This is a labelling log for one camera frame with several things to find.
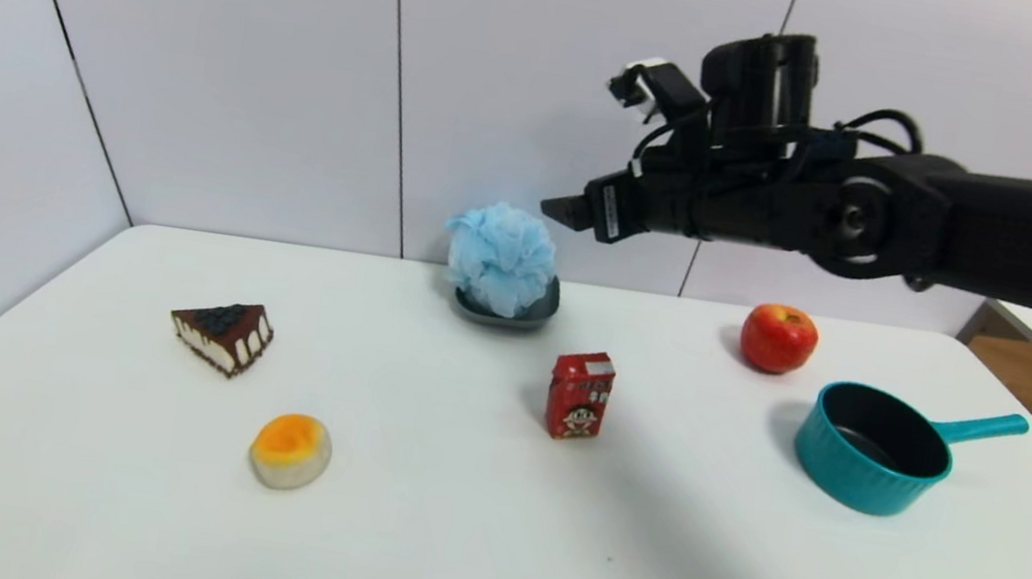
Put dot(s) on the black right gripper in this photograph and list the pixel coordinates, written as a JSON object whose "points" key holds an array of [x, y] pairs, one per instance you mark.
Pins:
{"points": [[611, 210]]}

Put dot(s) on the light blue mesh bath sponge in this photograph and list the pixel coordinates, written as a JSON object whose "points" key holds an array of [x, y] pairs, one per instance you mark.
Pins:
{"points": [[500, 257]]}

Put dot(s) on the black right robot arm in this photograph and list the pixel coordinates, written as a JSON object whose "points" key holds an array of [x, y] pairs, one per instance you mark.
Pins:
{"points": [[1008, 238]]}

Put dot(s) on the grey rounded square dish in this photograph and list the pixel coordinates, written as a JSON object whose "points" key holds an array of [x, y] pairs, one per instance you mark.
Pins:
{"points": [[534, 317]]}

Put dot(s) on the red milk carton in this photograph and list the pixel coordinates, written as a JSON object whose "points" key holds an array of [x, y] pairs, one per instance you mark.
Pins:
{"points": [[579, 399]]}

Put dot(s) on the red apple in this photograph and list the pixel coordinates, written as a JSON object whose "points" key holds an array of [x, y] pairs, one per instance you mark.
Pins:
{"points": [[779, 340]]}

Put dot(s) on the orange topped egg tart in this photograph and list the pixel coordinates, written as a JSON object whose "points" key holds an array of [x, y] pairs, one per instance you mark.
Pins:
{"points": [[290, 453]]}

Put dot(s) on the chocolate blueberry cake slice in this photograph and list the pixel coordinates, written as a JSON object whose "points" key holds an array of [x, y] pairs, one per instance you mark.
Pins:
{"points": [[223, 336]]}

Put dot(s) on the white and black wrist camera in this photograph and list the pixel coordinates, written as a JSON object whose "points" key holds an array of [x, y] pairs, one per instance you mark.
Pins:
{"points": [[655, 87]]}

